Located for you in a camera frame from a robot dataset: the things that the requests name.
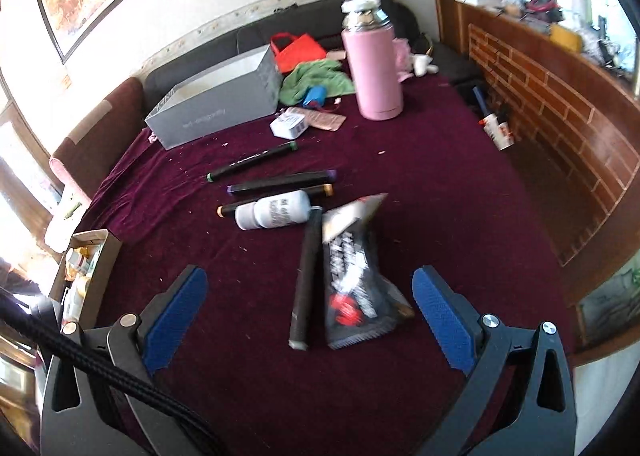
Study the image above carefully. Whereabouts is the cardboard box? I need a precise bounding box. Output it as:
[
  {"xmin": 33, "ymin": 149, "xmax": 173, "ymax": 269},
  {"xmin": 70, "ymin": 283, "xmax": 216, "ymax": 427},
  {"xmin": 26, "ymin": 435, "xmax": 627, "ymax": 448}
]
[{"xmin": 47, "ymin": 228, "xmax": 123, "ymax": 331}]

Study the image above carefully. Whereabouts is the pink thermos flask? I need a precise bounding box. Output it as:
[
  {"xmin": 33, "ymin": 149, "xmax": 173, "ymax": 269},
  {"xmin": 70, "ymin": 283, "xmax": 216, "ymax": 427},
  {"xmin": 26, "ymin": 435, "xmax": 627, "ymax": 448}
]
[{"xmin": 341, "ymin": 0, "xmax": 405, "ymax": 121}]

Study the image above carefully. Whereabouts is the green cloth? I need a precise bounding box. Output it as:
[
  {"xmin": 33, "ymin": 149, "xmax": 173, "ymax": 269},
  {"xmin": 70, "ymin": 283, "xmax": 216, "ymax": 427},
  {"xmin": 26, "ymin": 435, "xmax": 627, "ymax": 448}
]
[{"xmin": 278, "ymin": 60, "xmax": 357, "ymax": 106}]

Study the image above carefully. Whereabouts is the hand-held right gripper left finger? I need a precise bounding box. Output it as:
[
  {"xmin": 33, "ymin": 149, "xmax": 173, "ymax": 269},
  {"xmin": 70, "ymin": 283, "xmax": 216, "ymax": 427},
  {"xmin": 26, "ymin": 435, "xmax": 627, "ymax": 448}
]
[{"xmin": 40, "ymin": 265, "xmax": 208, "ymax": 456}]

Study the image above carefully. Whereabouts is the small white figurine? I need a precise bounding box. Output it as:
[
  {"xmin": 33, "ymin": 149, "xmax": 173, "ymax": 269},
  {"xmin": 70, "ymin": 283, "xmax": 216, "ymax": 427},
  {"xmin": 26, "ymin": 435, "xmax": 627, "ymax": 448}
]
[{"xmin": 412, "ymin": 53, "xmax": 440, "ymax": 76}]

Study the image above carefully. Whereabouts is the white pill bottle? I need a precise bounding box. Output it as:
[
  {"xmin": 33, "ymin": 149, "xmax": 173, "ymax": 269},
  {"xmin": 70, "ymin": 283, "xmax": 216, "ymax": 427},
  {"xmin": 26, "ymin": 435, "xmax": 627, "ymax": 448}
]
[{"xmin": 65, "ymin": 248, "xmax": 93, "ymax": 277}]

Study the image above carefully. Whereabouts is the brown pink armchair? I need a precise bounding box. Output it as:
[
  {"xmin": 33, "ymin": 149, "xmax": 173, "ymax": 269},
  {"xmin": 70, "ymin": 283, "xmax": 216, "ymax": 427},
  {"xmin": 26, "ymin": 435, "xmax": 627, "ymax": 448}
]
[{"xmin": 49, "ymin": 76, "xmax": 146, "ymax": 201}]

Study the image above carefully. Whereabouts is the yellow box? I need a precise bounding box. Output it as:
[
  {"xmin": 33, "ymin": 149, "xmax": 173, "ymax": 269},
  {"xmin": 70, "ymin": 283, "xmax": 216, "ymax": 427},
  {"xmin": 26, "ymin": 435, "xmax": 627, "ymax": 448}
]
[{"xmin": 550, "ymin": 26, "xmax": 583, "ymax": 54}]

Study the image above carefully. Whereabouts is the grey rectangular box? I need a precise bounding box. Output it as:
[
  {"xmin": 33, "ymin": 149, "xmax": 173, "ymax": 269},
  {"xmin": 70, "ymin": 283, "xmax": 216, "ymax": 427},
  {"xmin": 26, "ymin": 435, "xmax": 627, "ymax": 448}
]
[{"xmin": 144, "ymin": 44, "xmax": 285, "ymax": 151}]

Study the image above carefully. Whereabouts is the small white box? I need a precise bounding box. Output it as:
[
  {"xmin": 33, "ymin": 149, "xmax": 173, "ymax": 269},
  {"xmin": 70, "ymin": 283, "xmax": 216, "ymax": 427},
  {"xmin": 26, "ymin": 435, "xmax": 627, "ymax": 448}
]
[{"xmin": 270, "ymin": 107, "xmax": 310, "ymax": 141}]

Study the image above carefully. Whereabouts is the black sofa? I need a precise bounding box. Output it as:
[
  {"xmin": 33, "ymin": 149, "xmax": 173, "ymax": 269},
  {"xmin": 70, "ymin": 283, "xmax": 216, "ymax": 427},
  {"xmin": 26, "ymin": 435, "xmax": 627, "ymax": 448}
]
[{"xmin": 142, "ymin": 0, "xmax": 481, "ymax": 96}]

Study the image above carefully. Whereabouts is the red bag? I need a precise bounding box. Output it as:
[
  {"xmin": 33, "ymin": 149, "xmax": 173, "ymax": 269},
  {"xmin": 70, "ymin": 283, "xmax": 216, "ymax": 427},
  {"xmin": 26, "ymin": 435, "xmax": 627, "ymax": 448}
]
[{"xmin": 270, "ymin": 33, "xmax": 328, "ymax": 75}]

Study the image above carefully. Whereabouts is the white bottle black label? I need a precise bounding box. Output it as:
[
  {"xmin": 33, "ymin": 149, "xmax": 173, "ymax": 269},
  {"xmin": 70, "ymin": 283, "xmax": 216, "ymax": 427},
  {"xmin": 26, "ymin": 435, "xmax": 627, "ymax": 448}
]
[{"xmin": 234, "ymin": 190, "xmax": 312, "ymax": 231}]

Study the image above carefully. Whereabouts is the orange-capped black marker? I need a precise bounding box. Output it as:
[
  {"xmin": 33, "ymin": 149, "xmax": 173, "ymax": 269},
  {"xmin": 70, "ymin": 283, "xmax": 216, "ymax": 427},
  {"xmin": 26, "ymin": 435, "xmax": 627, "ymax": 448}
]
[{"xmin": 216, "ymin": 183, "xmax": 333, "ymax": 217}]

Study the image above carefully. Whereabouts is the white red printed container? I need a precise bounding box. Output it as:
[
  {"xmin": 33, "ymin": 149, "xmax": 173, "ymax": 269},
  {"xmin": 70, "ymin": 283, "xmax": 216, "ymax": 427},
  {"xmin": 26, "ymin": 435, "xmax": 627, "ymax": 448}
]
[{"xmin": 477, "ymin": 113, "xmax": 516, "ymax": 151}]

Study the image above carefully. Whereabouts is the green-capped black marker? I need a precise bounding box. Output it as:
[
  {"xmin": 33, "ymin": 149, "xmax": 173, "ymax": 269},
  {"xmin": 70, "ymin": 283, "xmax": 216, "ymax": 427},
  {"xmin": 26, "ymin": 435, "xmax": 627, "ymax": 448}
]
[{"xmin": 206, "ymin": 141, "xmax": 300, "ymax": 183}]

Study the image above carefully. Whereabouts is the grey-capped thick black marker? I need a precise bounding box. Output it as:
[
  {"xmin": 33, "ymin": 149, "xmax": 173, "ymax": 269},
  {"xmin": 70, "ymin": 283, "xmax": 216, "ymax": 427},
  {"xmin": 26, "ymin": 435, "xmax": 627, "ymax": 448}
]
[{"xmin": 288, "ymin": 206, "xmax": 324, "ymax": 351}]

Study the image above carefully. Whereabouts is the purple-capped black marker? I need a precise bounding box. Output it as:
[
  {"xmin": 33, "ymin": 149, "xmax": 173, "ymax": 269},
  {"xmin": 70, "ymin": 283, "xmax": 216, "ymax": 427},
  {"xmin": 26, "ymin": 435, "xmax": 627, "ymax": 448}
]
[{"xmin": 227, "ymin": 168, "xmax": 338, "ymax": 197}]

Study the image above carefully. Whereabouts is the maroon blanket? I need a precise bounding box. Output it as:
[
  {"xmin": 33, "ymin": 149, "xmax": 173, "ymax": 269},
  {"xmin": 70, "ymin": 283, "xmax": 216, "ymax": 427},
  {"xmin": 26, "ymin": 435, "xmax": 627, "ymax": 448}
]
[{"xmin": 75, "ymin": 70, "xmax": 571, "ymax": 456}]

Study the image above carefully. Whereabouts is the black snack packet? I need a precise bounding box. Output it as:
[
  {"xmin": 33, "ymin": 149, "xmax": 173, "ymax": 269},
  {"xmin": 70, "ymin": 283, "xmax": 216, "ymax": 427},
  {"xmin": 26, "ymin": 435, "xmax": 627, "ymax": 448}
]
[{"xmin": 320, "ymin": 193, "xmax": 416, "ymax": 351}]

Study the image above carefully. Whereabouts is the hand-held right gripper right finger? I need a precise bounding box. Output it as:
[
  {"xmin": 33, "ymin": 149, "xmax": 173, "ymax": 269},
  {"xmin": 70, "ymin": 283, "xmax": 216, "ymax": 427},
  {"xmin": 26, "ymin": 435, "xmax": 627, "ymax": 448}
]
[{"xmin": 411, "ymin": 265, "xmax": 578, "ymax": 456}]

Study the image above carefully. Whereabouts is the pink plush toy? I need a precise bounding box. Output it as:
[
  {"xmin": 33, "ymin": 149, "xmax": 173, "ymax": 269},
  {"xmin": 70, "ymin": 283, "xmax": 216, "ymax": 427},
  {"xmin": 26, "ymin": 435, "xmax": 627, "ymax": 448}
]
[{"xmin": 392, "ymin": 37, "xmax": 416, "ymax": 84}]

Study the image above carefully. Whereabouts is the black braided cable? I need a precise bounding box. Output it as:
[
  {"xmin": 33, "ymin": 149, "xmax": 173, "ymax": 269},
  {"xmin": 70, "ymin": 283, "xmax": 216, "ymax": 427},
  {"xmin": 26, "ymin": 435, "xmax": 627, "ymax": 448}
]
[{"xmin": 0, "ymin": 286, "xmax": 236, "ymax": 456}]

